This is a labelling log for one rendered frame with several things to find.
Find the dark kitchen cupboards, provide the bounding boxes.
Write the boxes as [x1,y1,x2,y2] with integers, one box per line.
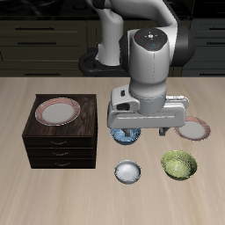
[0,0,225,78]

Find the blue patterned bowl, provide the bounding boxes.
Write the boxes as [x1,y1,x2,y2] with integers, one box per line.
[109,127,142,146]

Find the red-rimmed white plate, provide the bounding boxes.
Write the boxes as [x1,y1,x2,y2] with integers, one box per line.
[34,97,82,127]
[174,115,212,142]

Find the dark wooden cabinet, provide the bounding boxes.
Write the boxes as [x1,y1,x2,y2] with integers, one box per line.
[21,93,98,170]

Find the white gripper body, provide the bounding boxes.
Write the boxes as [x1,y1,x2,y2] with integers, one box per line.
[106,94,190,130]

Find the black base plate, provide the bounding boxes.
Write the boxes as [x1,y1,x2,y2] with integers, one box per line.
[77,47,130,74]

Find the white bowl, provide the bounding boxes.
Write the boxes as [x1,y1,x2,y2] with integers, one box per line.
[113,159,142,185]

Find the green bowl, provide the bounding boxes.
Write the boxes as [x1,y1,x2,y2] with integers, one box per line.
[160,149,199,181]

